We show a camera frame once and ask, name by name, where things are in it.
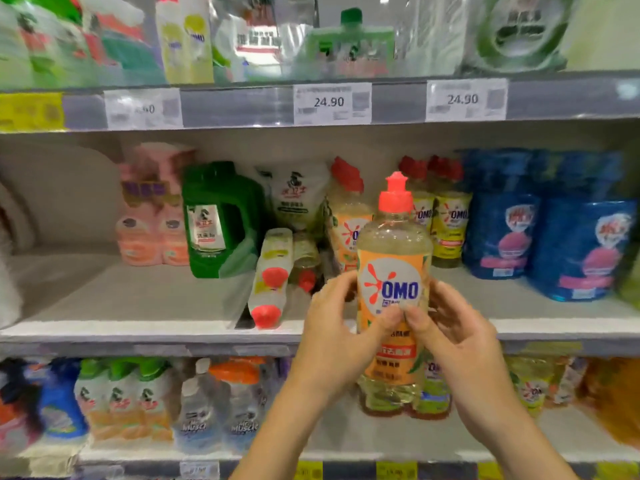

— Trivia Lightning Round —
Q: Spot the white green-print cleaner pouch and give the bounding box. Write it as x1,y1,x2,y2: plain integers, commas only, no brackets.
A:
258,163,332,237

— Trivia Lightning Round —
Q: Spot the slim white red-capped bottle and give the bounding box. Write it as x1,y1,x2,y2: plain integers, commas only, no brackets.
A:
290,235,324,295
248,227,295,332

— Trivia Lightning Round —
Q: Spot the yellow-capped pink-label cleaner bottle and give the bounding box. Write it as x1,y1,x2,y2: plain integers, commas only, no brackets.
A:
0,393,43,458

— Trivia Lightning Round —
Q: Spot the person's left forearm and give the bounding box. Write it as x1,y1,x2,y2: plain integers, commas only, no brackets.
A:
230,385,338,480

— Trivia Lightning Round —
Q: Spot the white orange-trigger spray bottle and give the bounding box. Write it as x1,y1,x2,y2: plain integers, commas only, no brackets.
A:
0,179,37,332

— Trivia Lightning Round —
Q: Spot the person's left hand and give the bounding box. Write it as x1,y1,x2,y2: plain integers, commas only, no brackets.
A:
288,271,407,403

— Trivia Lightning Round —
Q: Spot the white red-capped cleaner bottle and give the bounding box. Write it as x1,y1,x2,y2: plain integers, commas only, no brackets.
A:
182,0,215,86
155,0,188,86

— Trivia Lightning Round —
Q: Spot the green capped cleaner bottle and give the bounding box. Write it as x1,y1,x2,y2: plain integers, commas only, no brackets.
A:
182,159,270,280

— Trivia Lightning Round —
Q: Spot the blue pump cleaner bottle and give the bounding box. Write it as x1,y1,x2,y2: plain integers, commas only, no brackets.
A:
528,153,640,304

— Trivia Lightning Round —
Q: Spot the yellow price tag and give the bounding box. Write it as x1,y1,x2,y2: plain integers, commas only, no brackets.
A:
376,461,420,480
0,91,67,134

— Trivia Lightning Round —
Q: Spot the small yellow red-capped bottle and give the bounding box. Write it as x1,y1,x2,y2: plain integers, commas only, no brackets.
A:
325,159,375,275
432,159,474,269
398,155,437,236
355,171,435,392
330,155,363,191
426,155,453,182

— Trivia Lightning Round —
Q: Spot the white price tag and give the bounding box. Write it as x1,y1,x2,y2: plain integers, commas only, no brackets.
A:
179,459,222,480
426,77,510,123
103,87,185,132
293,81,374,127

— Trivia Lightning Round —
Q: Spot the row of green pump bottles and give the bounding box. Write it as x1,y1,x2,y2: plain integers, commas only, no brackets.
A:
0,0,97,92

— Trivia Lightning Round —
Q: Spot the red green-label detergent pouch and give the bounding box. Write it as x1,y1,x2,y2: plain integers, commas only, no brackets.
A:
358,375,416,419
412,355,454,421

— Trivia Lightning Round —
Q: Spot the person's right forearm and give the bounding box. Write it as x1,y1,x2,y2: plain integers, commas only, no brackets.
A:
468,407,581,480

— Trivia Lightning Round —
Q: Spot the person's right hand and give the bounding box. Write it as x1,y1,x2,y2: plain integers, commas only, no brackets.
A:
405,279,532,438

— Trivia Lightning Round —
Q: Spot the blue spray bottle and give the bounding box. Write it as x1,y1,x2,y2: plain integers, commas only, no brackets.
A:
35,359,90,442

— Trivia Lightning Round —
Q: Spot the row of white green-capped bottles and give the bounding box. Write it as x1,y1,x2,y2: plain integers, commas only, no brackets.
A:
75,357,182,444

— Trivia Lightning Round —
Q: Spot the small green white cleaner pouch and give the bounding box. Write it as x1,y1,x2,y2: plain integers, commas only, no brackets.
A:
465,0,583,77

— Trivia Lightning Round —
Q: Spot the pink twin spray bottle pack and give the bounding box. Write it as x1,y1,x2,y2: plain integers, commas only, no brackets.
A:
115,143,199,269

